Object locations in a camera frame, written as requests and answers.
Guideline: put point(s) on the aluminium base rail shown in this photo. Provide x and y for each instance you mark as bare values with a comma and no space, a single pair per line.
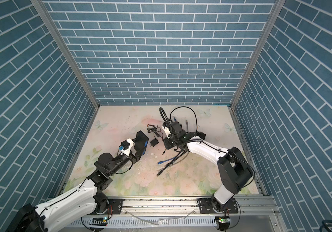
176,205

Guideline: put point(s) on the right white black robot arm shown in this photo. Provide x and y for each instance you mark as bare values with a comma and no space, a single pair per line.
234,171

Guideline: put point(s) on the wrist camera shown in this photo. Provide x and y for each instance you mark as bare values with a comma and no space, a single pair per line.
125,147
166,131

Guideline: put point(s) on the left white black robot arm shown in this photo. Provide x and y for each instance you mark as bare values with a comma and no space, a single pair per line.
76,188

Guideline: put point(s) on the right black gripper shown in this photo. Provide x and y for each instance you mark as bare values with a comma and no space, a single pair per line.
167,144

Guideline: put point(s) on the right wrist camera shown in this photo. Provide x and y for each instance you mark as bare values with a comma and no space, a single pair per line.
166,131

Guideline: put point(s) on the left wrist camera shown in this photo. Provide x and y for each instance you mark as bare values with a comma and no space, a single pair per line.
125,147

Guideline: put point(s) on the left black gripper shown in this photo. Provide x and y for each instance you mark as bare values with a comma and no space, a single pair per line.
136,158

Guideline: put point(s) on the black network switch blue ports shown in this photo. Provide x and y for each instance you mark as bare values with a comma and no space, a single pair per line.
140,145

